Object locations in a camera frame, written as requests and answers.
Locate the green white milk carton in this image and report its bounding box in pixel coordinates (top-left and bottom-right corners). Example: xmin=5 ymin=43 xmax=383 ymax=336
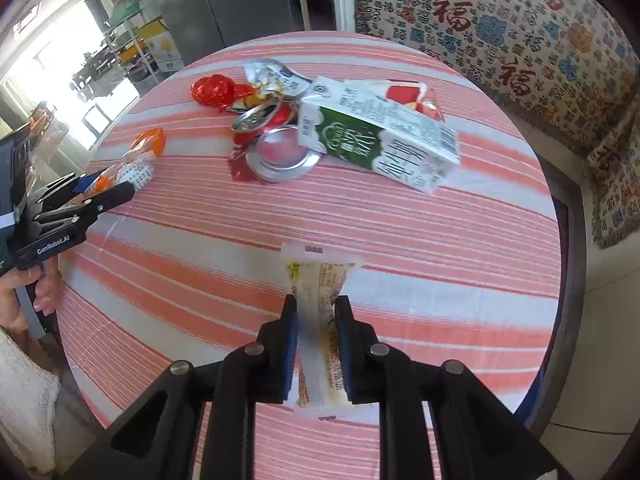
xmin=297 ymin=77 xmax=461 ymax=194

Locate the orange white plastic bag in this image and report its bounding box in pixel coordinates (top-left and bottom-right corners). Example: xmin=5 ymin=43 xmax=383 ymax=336
xmin=81 ymin=128 xmax=166 ymax=197

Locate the pink striped tablecloth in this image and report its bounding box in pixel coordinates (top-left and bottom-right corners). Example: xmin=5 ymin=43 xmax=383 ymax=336
xmin=58 ymin=32 xmax=567 ymax=479

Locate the crushed red soda can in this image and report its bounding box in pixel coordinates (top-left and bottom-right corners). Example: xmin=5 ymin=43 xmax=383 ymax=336
xmin=228 ymin=98 xmax=322 ymax=183

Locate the white knit sleeve forearm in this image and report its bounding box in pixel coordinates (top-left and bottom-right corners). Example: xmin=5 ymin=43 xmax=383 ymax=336
xmin=1 ymin=333 xmax=61 ymax=478

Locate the yellow green cardboard box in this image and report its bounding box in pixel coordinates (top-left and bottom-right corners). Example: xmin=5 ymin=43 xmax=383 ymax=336
xmin=137 ymin=18 xmax=184 ymax=73

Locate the grey refrigerator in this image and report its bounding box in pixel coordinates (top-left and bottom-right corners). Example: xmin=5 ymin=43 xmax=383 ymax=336
xmin=155 ymin=0 xmax=304 ymax=65

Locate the beige snack wrapper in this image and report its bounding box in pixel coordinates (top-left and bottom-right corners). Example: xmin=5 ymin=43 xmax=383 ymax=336
xmin=281 ymin=242 xmax=363 ymax=418

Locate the red plastic bag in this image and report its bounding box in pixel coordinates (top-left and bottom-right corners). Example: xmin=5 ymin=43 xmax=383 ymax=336
xmin=190 ymin=74 xmax=254 ymax=112

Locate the patterned fabric cover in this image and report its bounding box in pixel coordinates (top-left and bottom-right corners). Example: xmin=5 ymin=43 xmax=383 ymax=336
xmin=355 ymin=0 xmax=639 ymax=248

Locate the silver foil wrapper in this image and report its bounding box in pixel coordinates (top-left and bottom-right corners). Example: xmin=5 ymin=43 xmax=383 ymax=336
xmin=243 ymin=58 xmax=312 ymax=102

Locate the red white paper carton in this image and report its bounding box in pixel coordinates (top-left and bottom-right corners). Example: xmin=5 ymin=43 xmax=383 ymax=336
xmin=345 ymin=79 xmax=444 ymax=122

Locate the person left hand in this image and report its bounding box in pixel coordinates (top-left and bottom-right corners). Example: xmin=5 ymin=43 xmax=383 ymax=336
xmin=1 ymin=256 xmax=63 ymax=339

